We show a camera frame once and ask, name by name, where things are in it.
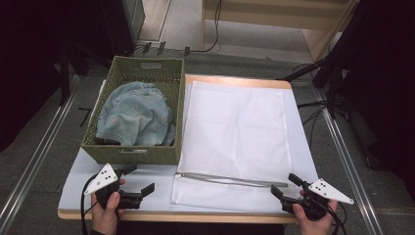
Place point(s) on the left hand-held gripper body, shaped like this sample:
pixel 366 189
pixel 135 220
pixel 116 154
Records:
pixel 105 178

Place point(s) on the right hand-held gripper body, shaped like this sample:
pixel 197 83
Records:
pixel 326 191

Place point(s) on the green woven basket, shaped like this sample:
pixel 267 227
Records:
pixel 130 156

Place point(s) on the light blue denim jeans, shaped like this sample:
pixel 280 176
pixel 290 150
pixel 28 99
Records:
pixel 135 114

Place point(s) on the white mesh laundry bag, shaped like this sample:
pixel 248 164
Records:
pixel 235 130

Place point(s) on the person's right hand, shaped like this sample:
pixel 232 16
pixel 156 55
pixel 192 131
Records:
pixel 314 226

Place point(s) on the person's left hand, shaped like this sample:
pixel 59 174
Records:
pixel 104 220

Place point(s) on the white table mat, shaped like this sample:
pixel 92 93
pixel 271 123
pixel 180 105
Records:
pixel 81 189

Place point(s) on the black tripod stand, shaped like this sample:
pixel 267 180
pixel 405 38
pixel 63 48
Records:
pixel 329 65

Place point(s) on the dark cabinet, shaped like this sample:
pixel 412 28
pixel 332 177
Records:
pixel 124 23

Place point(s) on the metal floor rail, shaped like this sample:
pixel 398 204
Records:
pixel 349 169
pixel 36 153

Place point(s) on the light wooden shelf frame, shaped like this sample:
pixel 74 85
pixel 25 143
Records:
pixel 261 19

